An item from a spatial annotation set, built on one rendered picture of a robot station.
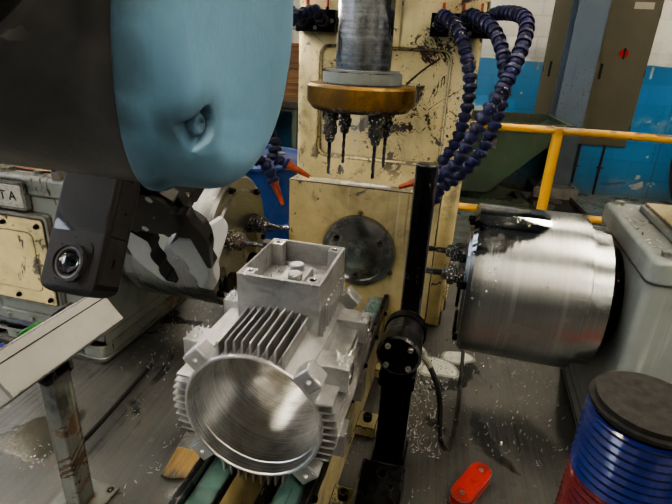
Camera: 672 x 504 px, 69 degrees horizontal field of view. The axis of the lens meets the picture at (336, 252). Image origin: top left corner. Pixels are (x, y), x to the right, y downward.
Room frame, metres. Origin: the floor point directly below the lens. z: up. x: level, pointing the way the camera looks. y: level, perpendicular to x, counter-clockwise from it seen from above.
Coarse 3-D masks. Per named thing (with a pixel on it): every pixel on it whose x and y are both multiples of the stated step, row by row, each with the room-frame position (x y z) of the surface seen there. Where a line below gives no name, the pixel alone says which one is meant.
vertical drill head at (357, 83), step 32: (352, 0) 0.81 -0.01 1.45; (384, 0) 0.82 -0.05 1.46; (352, 32) 0.81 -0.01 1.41; (384, 32) 0.82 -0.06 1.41; (352, 64) 0.81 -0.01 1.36; (384, 64) 0.82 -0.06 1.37; (320, 96) 0.79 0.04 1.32; (352, 96) 0.76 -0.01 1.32; (384, 96) 0.77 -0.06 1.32; (384, 128) 0.88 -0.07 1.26; (384, 160) 0.89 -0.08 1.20
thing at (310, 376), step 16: (352, 288) 0.59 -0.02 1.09; (352, 304) 0.57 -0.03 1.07; (192, 352) 0.43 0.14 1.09; (208, 352) 0.44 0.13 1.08; (192, 368) 0.43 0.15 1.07; (304, 368) 0.41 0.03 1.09; (320, 368) 0.42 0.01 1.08; (304, 384) 0.40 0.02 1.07; (320, 384) 0.40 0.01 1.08; (192, 448) 0.43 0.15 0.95; (320, 464) 0.41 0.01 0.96; (304, 480) 0.40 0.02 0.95
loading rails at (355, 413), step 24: (384, 312) 0.84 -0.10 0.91; (360, 408) 0.67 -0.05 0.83; (360, 432) 0.63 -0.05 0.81; (216, 456) 0.46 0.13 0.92; (336, 456) 0.51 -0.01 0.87; (192, 480) 0.41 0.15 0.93; (216, 480) 0.42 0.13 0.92; (240, 480) 0.46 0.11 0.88; (264, 480) 0.53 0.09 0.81; (288, 480) 0.43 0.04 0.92; (336, 480) 0.52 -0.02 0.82
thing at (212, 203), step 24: (216, 192) 0.81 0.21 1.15; (240, 192) 0.87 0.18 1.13; (216, 216) 0.79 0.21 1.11; (240, 216) 0.87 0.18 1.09; (168, 240) 0.77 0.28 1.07; (240, 240) 0.80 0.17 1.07; (240, 264) 0.86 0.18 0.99; (144, 288) 0.82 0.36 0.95; (168, 288) 0.79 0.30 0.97; (192, 288) 0.77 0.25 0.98; (216, 288) 0.78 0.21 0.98
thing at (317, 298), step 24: (288, 240) 0.61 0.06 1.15; (264, 264) 0.58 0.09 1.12; (288, 264) 0.60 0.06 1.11; (312, 264) 0.60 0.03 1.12; (336, 264) 0.55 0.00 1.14; (240, 288) 0.50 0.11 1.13; (264, 288) 0.50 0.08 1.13; (288, 288) 0.49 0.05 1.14; (312, 288) 0.48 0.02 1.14; (336, 288) 0.55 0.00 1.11; (240, 312) 0.50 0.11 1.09; (288, 312) 0.49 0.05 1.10; (312, 312) 0.48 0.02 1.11
